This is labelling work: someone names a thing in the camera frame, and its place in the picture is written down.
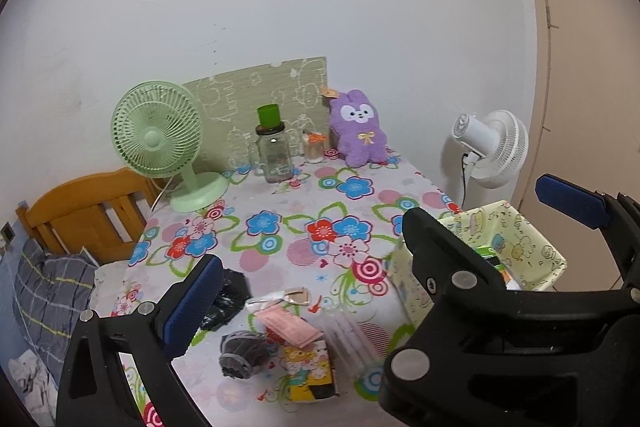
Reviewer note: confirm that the wooden bed headboard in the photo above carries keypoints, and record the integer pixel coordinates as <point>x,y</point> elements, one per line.
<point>75,207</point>

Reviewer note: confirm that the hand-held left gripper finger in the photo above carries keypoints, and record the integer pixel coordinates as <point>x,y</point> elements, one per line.
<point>192,307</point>

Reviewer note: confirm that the glass jar with green lid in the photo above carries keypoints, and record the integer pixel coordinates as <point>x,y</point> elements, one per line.
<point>272,152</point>

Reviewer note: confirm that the grey plaid pillow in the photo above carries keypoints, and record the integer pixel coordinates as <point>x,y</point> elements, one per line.
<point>45,292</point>

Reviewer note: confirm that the white desk fan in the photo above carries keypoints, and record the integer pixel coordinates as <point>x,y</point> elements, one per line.
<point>495,147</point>

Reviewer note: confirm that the black bag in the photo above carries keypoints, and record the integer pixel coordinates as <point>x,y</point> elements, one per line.
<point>227,294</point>

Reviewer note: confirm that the floral tablecloth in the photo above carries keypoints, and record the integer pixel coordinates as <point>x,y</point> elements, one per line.
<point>295,227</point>

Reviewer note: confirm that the green packet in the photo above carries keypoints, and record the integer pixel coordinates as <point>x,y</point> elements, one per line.
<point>490,250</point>

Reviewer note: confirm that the yellow cartoon tissue packet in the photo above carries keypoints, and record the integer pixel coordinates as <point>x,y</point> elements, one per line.
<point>307,372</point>

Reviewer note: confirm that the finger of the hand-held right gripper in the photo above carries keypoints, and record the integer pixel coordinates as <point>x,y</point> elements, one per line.
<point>450,257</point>
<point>570,202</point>

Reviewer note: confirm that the pink packet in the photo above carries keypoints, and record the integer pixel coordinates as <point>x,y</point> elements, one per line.
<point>290,326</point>

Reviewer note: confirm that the beige door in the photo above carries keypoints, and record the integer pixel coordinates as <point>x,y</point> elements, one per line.
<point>590,82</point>

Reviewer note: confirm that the green cartoon print mat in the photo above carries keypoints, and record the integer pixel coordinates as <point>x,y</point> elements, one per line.
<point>235,102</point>

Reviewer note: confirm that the clear plastic packet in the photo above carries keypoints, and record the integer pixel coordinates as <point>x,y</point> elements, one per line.
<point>352,339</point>

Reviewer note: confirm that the green desk fan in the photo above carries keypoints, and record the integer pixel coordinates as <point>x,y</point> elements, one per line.
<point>152,137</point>

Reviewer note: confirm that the small cotton swab jar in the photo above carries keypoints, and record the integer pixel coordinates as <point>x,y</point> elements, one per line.
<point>314,149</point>

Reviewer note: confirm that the crumpled white cloth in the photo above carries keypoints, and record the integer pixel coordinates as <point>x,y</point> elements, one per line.
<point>30,377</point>

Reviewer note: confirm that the purple bunny plush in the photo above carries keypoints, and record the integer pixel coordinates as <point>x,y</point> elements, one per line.
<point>357,127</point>

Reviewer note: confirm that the grey fuzzy sock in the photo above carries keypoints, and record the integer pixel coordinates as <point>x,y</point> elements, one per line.
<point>242,349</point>

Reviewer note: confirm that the yellow cartoon fabric storage box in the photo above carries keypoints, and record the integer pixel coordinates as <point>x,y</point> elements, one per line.
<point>530,237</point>

